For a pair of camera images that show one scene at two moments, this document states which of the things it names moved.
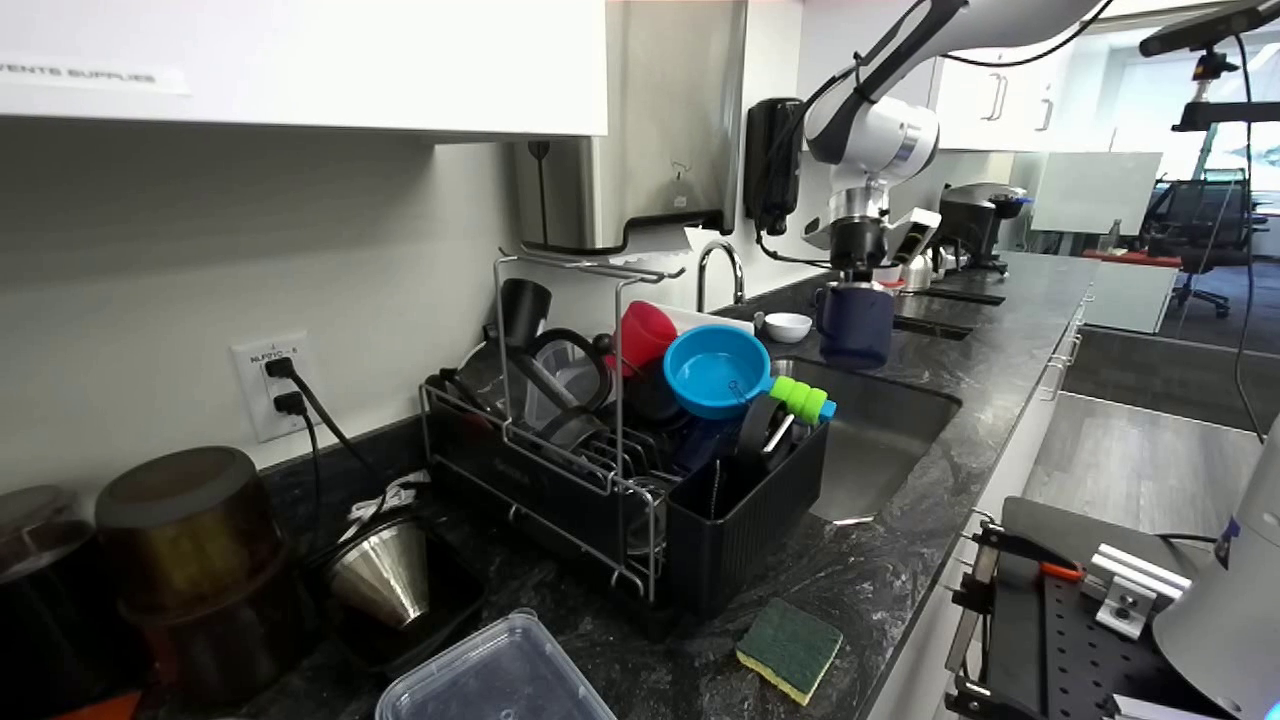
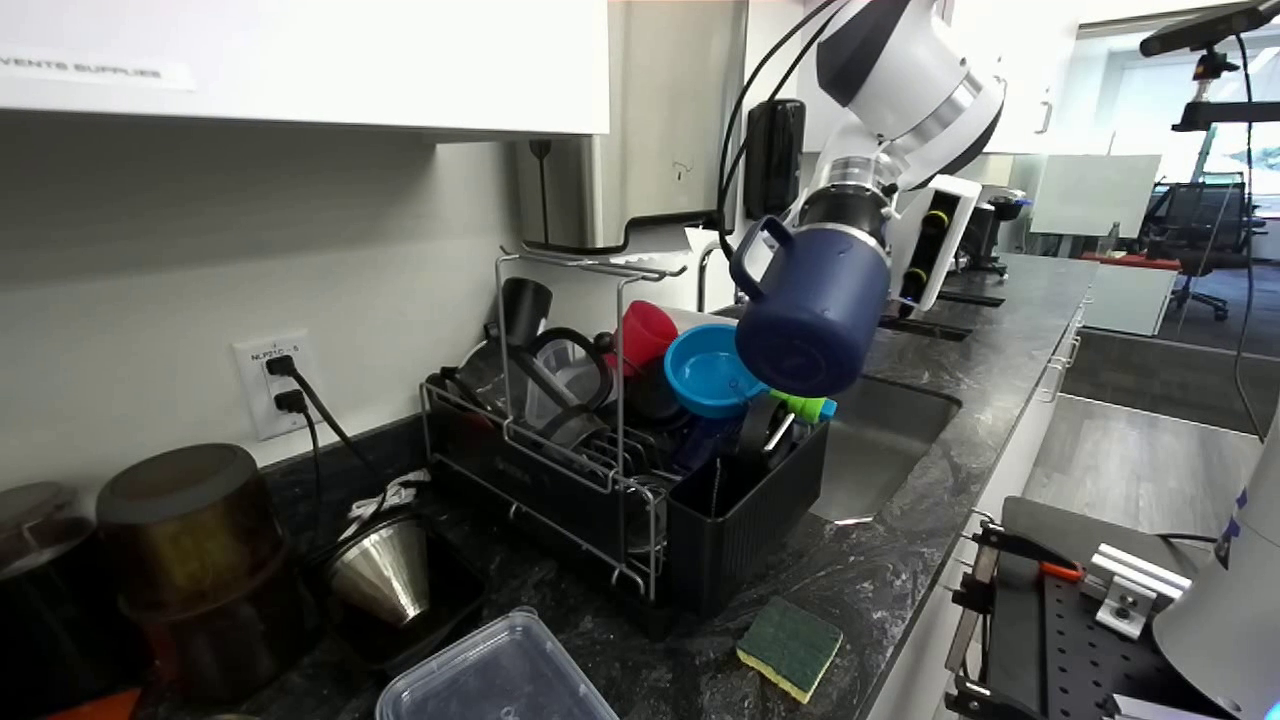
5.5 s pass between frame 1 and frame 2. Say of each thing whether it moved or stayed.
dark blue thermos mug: moved
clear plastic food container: stayed
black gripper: moved
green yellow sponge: stayed
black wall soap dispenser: stayed
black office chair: stayed
